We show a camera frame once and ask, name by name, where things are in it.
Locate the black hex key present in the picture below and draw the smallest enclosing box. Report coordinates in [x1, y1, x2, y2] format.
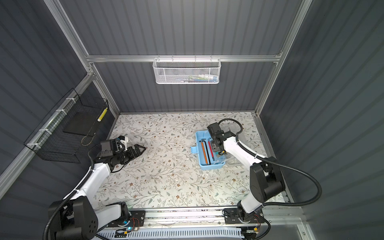
[197, 138, 211, 166]

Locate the light blue plastic tool box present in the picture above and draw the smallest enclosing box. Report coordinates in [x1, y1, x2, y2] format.
[191, 130, 244, 171]

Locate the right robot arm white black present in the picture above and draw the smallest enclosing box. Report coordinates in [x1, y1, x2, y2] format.
[207, 119, 323, 221]

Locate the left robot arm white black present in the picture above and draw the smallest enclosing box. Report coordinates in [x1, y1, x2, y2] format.
[42, 136, 146, 240]

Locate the yellow marker in black basket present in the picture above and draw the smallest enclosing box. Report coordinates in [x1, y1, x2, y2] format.
[97, 107, 109, 122]

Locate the floral table mat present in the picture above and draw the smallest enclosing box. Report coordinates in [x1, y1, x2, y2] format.
[91, 112, 266, 209]

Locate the black wire mesh basket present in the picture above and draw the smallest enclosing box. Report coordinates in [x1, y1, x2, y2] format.
[24, 90, 109, 164]

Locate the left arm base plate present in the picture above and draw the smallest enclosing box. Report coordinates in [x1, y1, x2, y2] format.
[108, 211, 146, 228]

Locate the white wire mesh basket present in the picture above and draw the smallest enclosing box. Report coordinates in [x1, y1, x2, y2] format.
[153, 60, 222, 85]

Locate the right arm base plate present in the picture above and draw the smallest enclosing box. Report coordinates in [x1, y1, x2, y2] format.
[222, 208, 265, 225]

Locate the white slotted cable duct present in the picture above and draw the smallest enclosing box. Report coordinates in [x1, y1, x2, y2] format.
[98, 227, 245, 240]

